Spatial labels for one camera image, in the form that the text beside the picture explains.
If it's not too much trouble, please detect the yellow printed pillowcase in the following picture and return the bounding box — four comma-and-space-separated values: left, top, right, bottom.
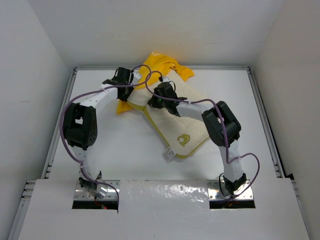
116, 51, 195, 115

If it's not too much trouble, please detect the cream foam pillow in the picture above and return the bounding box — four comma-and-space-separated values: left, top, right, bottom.
127, 85, 209, 159

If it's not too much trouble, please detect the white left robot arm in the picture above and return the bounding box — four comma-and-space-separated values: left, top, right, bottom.
59, 67, 142, 199

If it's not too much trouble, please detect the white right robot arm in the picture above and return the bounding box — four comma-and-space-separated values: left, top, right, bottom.
148, 81, 247, 195

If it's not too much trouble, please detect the white front cover board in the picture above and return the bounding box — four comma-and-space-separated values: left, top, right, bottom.
19, 179, 309, 240

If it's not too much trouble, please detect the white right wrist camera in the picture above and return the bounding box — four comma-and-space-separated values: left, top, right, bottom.
158, 76, 171, 83

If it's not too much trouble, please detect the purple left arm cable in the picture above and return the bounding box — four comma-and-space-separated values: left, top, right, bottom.
59, 64, 153, 208

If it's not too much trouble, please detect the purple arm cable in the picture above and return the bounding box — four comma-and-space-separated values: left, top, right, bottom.
59, 64, 153, 208
144, 70, 261, 201

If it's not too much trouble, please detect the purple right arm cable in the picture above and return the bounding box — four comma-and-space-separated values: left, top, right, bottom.
144, 70, 261, 201

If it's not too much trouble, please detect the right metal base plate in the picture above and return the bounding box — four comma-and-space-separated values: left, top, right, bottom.
206, 180, 255, 201

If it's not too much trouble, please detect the metal base plate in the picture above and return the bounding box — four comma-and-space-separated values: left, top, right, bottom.
73, 180, 120, 201
206, 180, 255, 201

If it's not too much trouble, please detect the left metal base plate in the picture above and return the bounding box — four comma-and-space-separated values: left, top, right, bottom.
73, 180, 120, 201

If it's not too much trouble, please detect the aluminium table frame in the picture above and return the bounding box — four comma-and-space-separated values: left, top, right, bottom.
7, 65, 311, 240

